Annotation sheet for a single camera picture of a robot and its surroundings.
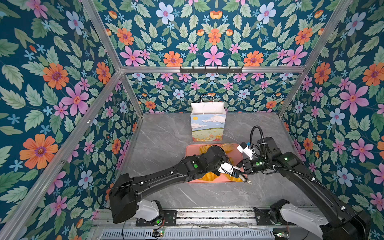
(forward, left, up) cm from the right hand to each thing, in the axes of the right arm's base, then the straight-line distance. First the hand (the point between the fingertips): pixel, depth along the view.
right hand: (234, 170), depth 68 cm
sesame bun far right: (+22, -1, -16) cm, 27 cm away
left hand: (+7, +1, +2) cm, 8 cm away
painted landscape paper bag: (+31, +12, 0) cm, 33 cm away
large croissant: (+4, +11, -17) cm, 20 cm away
